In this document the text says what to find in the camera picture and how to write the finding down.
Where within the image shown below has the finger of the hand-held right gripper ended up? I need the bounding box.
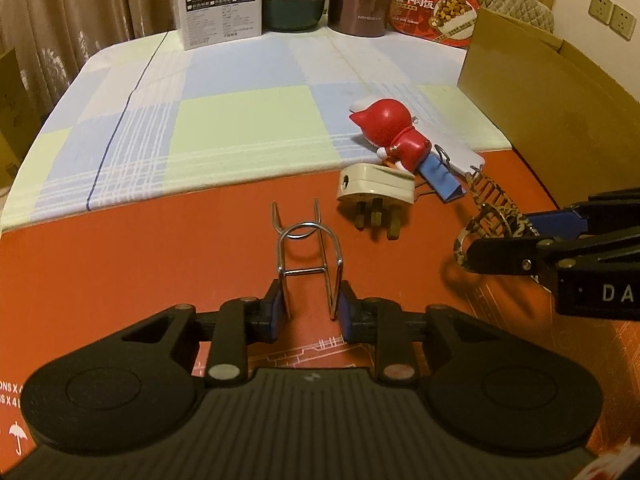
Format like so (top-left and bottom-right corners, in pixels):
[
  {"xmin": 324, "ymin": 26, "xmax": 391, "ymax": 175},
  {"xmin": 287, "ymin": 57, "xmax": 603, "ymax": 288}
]
[
  {"xmin": 462, "ymin": 234, "xmax": 566, "ymax": 277},
  {"xmin": 520, "ymin": 187, "xmax": 640, "ymax": 239}
]

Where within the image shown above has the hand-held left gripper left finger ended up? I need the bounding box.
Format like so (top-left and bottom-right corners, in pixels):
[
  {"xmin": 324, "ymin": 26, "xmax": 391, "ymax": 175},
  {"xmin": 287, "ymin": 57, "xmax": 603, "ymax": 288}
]
[{"xmin": 120, "ymin": 278, "xmax": 282, "ymax": 388}]

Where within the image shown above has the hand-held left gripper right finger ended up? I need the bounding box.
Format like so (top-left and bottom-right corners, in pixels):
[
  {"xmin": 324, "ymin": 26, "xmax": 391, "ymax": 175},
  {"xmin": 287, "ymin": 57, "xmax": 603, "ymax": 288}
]
[{"xmin": 339, "ymin": 282, "xmax": 497, "ymax": 388}]

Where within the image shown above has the leopard print hair clip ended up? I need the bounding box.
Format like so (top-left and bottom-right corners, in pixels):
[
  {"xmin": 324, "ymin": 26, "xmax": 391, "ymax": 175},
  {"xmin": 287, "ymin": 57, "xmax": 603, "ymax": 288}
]
[{"xmin": 450, "ymin": 170, "xmax": 540, "ymax": 272}]

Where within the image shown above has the metal wire holder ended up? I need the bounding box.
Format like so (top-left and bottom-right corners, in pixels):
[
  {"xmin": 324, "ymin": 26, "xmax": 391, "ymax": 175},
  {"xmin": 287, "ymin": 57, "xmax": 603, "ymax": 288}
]
[{"xmin": 271, "ymin": 199, "xmax": 346, "ymax": 322}]

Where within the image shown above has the brown cardboard box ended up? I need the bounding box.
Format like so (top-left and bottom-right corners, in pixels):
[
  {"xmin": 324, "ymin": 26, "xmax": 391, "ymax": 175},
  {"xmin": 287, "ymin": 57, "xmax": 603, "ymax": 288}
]
[{"xmin": 457, "ymin": 10, "xmax": 640, "ymax": 203}]

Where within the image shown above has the white handheld device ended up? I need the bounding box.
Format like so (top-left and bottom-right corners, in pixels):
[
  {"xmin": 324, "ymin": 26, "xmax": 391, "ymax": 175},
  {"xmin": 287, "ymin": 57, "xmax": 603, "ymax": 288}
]
[{"xmin": 350, "ymin": 95, "xmax": 486, "ymax": 177}]

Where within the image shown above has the red cat figurine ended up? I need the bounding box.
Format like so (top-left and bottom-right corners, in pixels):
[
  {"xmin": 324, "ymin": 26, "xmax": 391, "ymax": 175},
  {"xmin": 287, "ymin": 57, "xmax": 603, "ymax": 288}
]
[{"xmin": 348, "ymin": 97, "xmax": 433, "ymax": 176}]

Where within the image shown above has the blue binder clip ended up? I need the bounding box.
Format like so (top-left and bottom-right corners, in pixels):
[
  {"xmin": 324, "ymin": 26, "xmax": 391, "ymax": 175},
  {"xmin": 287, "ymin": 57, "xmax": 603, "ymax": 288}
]
[{"xmin": 415, "ymin": 144, "xmax": 468, "ymax": 204}]

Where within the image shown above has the cream plug adapter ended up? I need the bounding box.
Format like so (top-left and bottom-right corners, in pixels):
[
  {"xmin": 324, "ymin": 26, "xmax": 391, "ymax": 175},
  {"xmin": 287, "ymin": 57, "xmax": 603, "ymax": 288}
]
[{"xmin": 336, "ymin": 162, "xmax": 417, "ymax": 242}]

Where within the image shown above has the red printed cardboard mat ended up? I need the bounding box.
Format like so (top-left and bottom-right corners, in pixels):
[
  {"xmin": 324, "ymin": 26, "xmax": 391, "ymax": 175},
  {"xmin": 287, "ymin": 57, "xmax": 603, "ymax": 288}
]
[{"xmin": 0, "ymin": 147, "xmax": 640, "ymax": 461}]

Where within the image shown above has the checkered tablecloth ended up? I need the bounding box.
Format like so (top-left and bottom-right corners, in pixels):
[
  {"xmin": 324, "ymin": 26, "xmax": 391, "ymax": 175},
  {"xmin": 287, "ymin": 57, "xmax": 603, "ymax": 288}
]
[{"xmin": 0, "ymin": 25, "xmax": 513, "ymax": 233}]

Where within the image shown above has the quilted beige chair cover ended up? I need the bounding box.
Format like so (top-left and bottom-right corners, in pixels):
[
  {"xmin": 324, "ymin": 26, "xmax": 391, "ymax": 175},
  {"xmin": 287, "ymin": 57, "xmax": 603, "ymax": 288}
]
[{"xmin": 452, "ymin": 0, "xmax": 556, "ymax": 34}]

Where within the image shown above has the red instant food bowl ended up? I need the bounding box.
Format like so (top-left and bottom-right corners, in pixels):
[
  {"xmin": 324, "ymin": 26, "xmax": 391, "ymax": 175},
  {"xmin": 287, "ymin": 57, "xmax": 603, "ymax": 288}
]
[{"xmin": 387, "ymin": 0, "xmax": 482, "ymax": 49}]

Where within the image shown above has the white product box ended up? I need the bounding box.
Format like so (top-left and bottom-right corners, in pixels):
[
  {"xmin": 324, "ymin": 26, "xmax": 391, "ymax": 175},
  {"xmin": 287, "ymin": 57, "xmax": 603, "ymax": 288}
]
[{"xmin": 176, "ymin": 0, "xmax": 264, "ymax": 52}]

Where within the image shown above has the large cardboard box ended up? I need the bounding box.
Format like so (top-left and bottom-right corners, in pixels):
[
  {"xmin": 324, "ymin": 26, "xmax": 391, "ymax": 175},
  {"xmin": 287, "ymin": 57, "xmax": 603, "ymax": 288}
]
[{"xmin": 0, "ymin": 47, "xmax": 42, "ymax": 177}]

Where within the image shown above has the beige curtain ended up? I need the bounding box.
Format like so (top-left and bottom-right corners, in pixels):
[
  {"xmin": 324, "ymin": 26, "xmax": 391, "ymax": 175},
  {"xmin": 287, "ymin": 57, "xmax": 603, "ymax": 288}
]
[{"xmin": 0, "ymin": 0, "xmax": 187, "ymax": 111}]

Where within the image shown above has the beige wall socket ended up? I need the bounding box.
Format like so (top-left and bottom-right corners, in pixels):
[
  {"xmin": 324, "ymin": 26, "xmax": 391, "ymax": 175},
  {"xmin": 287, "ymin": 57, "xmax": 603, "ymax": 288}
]
[
  {"xmin": 588, "ymin": 0, "xmax": 614, "ymax": 27},
  {"xmin": 611, "ymin": 4, "xmax": 637, "ymax": 41}
]

